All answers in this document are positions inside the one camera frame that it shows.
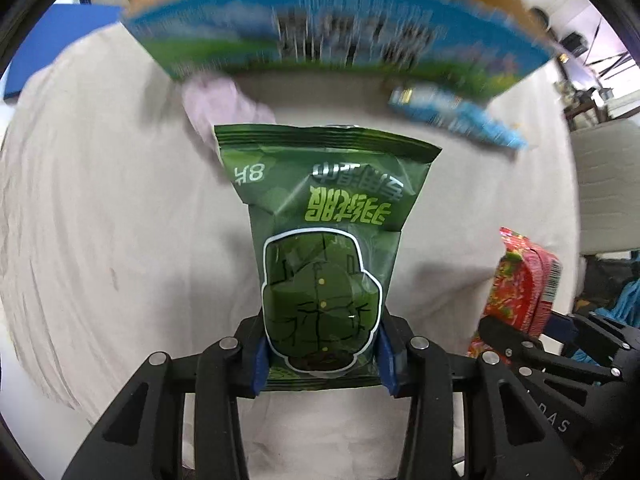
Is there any light blue snack packet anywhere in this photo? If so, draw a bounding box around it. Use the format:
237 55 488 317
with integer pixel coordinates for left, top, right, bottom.
388 85 529 151

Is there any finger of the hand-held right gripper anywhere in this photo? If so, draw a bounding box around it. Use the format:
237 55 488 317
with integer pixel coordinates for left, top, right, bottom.
476 316 547 367
548 311 640 379

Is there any teal cloth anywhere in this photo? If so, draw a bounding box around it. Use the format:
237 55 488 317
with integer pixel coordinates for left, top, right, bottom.
613 278 640 329

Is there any blue board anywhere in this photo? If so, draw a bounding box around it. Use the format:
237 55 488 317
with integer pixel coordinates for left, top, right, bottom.
2 3 124 102

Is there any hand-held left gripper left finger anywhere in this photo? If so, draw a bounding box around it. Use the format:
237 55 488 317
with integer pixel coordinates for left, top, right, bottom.
61 316 271 480

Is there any green snack packet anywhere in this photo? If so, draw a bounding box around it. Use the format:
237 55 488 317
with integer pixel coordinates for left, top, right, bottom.
214 123 443 393

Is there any red snack packet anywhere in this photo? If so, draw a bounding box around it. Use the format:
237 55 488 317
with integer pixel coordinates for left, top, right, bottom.
467 227 563 359

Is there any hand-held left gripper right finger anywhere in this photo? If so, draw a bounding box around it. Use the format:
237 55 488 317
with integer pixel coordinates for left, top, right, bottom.
376 314 587 480

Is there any pink packet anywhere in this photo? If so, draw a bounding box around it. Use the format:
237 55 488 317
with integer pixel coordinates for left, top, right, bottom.
181 73 277 166

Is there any large blue green printed packet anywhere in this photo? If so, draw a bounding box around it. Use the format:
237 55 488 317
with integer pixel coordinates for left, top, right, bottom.
122 0 557 102

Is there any white blanket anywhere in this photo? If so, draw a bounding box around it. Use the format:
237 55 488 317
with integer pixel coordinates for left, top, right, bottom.
0 25 585 471

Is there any white cushion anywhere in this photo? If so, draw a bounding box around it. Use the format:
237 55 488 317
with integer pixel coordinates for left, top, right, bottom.
569 116 640 257

